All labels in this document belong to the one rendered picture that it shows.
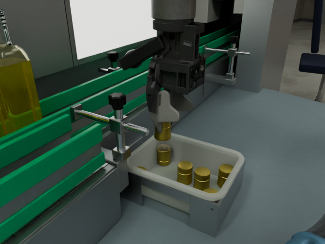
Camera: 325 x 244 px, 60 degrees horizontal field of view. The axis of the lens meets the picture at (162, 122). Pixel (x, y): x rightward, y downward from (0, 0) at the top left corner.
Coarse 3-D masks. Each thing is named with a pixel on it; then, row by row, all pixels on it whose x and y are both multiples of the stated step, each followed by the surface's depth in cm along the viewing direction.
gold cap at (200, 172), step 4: (196, 168) 61; (200, 168) 61; (204, 168) 61; (196, 172) 60; (200, 172) 60; (204, 172) 60; (208, 172) 60; (196, 176) 60; (200, 176) 59; (204, 176) 59; (208, 176) 59; (196, 180) 60; (200, 180) 59; (204, 180) 59; (208, 180) 60; (196, 184) 61; (200, 184) 60; (204, 184) 60; (208, 184) 61; (196, 188) 61; (200, 188) 60; (204, 188) 60
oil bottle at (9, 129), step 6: (0, 90) 42; (0, 96) 42; (0, 102) 43; (0, 108) 43; (6, 108) 44; (0, 114) 43; (6, 114) 44; (0, 120) 43; (6, 120) 44; (0, 126) 43; (6, 126) 44; (0, 132) 44; (6, 132) 44
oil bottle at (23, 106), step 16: (0, 48) 42; (16, 48) 43; (0, 64) 41; (16, 64) 43; (0, 80) 42; (16, 80) 44; (32, 80) 46; (16, 96) 45; (32, 96) 47; (16, 112) 45; (32, 112) 48; (16, 128) 46
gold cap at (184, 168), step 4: (180, 164) 63; (184, 164) 63; (188, 164) 63; (180, 168) 61; (184, 168) 61; (188, 168) 61; (192, 168) 62; (180, 172) 62; (184, 172) 61; (188, 172) 61; (180, 176) 62; (184, 176) 62; (188, 176) 62; (180, 180) 63; (184, 180) 62; (188, 180) 62; (188, 184) 63
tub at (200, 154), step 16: (144, 144) 65; (160, 144) 70; (176, 144) 69; (192, 144) 67; (208, 144) 65; (128, 160) 59; (144, 160) 65; (176, 160) 71; (192, 160) 68; (208, 160) 66; (224, 160) 64; (240, 160) 59; (144, 176) 56; (160, 176) 54; (176, 176) 66; (192, 176) 66; (192, 192) 51; (224, 192) 50
